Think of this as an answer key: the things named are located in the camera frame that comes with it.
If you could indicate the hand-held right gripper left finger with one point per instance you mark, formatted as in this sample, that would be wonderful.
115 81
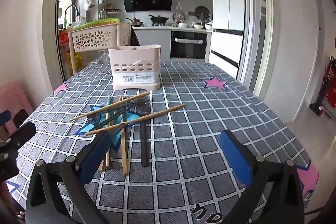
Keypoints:
94 158

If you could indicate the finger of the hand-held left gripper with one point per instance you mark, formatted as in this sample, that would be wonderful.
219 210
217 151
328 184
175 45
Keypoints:
21 132
4 117

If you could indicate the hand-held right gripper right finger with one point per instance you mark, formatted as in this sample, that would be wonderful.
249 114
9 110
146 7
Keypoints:
236 158

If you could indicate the dark translucent plastic spoon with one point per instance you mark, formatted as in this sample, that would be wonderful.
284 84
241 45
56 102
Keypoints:
145 148
95 119
139 101
120 129

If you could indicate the beige plastic utensil holder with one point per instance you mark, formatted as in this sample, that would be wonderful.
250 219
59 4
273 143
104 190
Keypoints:
134 61

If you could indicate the pink plastic stool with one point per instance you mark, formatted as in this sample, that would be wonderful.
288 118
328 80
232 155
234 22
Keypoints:
10 95

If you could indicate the grey checked star tablecloth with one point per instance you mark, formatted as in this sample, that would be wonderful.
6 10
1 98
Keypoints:
183 150

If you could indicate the yellow printed bag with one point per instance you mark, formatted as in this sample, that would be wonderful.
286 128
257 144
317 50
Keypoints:
77 62

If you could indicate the red printed box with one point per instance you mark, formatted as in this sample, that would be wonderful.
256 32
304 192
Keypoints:
64 39

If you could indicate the clear plastic wrap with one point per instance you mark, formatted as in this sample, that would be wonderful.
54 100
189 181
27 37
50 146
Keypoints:
101 60

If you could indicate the red banner stand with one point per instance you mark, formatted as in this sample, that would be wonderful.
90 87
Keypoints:
329 82

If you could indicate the beige flower-cutout storage rack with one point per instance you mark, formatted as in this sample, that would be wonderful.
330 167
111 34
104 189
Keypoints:
97 37

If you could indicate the black built-in oven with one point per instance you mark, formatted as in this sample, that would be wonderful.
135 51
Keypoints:
187 47

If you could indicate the black kitchen faucet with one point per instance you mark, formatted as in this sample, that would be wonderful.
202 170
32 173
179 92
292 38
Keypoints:
77 12

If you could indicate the green plastic tray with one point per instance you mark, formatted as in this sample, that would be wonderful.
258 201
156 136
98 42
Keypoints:
99 22

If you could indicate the white rice cooker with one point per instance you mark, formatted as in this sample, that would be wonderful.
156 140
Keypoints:
209 25

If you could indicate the white bowl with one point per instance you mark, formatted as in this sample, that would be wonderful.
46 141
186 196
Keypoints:
198 26
183 25

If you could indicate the hanging white plastic bag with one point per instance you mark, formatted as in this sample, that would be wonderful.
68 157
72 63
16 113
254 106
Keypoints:
88 5

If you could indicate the small lidded metal pot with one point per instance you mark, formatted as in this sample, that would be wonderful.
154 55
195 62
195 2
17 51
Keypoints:
135 22

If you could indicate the countertop spice rack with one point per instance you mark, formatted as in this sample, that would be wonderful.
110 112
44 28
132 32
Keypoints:
110 15

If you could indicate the round metal steamer rack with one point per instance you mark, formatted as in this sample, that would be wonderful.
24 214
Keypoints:
178 17

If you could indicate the black wok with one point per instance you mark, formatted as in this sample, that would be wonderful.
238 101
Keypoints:
158 19

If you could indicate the white refrigerator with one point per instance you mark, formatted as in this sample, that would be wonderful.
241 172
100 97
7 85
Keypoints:
228 3

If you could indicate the dark round wall rack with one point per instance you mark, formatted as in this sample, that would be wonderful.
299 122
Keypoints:
202 12

